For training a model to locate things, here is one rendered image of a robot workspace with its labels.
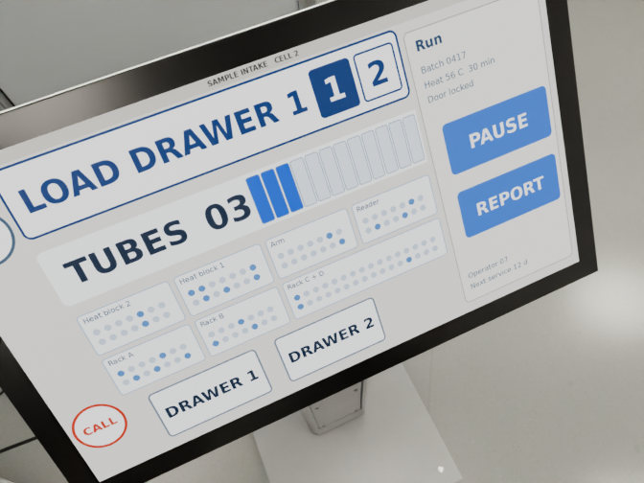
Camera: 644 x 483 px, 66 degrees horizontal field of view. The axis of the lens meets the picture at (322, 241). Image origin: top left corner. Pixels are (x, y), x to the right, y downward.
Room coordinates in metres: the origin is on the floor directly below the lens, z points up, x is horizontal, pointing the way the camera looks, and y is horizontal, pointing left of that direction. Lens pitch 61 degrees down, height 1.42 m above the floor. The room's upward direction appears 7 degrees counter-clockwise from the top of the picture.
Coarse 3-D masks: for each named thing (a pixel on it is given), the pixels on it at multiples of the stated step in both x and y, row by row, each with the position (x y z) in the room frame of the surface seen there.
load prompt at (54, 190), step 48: (336, 48) 0.29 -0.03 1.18; (384, 48) 0.30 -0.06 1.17; (240, 96) 0.27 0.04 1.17; (288, 96) 0.27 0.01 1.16; (336, 96) 0.27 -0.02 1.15; (384, 96) 0.27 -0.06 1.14; (96, 144) 0.24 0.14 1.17; (144, 144) 0.24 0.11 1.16; (192, 144) 0.24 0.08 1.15; (240, 144) 0.24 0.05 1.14; (0, 192) 0.21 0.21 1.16; (48, 192) 0.21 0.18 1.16; (96, 192) 0.21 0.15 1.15; (144, 192) 0.22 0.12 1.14
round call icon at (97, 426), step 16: (112, 400) 0.10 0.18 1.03; (64, 416) 0.09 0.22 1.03; (80, 416) 0.09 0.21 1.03; (96, 416) 0.09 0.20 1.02; (112, 416) 0.09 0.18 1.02; (80, 432) 0.08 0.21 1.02; (96, 432) 0.08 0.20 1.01; (112, 432) 0.08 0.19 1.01; (128, 432) 0.08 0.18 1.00; (80, 448) 0.07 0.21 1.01; (96, 448) 0.07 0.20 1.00
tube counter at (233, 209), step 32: (384, 128) 0.26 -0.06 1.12; (416, 128) 0.26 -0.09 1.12; (288, 160) 0.24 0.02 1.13; (320, 160) 0.24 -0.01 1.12; (352, 160) 0.24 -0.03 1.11; (384, 160) 0.24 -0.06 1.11; (416, 160) 0.24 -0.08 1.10; (224, 192) 0.22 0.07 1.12; (256, 192) 0.22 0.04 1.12; (288, 192) 0.22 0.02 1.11; (320, 192) 0.22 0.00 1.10; (352, 192) 0.22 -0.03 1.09; (224, 224) 0.20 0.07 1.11; (256, 224) 0.20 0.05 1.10
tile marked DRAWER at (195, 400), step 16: (256, 352) 0.13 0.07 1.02; (208, 368) 0.12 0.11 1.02; (224, 368) 0.12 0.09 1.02; (240, 368) 0.12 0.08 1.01; (256, 368) 0.12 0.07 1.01; (176, 384) 0.11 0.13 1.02; (192, 384) 0.11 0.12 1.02; (208, 384) 0.11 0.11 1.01; (224, 384) 0.11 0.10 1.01; (240, 384) 0.11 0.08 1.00; (256, 384) 0.11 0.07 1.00; (160, 400) 0.10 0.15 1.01; (176, 400) 0.10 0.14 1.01; (192, 400) 0.10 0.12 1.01; (208, 400) 0.10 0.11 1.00; (224, 400) 0.10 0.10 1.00; (240, 400) 0.10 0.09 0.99; (160, 416) 0.09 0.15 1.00; (176, 416) 0.09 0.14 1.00; (192, 416) 0.09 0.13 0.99; (208, 416) 0.09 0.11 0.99; (176, 432) 0.08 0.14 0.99
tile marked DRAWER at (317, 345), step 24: (336, 312) 0.15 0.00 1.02; (360, 312) 0.15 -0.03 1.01; (288, 336) 0.14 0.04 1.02; (312, 336) 0.14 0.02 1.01; (336, 336) 0.14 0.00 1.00; (360, 336) 0.14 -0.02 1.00; (384, 336) 0.14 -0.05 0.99; (288, 360) 0.12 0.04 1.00; (312, 360) 0.12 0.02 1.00; (336, 360) 0.12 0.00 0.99
